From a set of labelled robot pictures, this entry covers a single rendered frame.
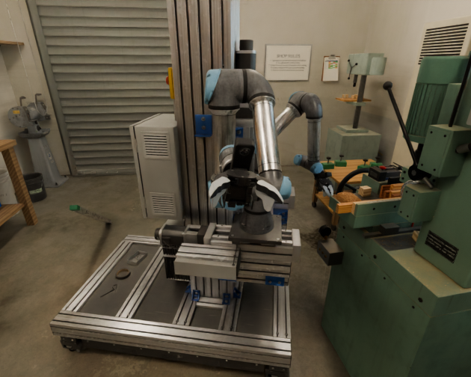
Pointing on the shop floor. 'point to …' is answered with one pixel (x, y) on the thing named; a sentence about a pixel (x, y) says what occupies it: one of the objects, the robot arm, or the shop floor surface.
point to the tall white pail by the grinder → (4, 188)
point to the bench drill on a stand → (365, 149)
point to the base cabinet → (396, 326)
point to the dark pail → (35, 186)
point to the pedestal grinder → (37, 139)
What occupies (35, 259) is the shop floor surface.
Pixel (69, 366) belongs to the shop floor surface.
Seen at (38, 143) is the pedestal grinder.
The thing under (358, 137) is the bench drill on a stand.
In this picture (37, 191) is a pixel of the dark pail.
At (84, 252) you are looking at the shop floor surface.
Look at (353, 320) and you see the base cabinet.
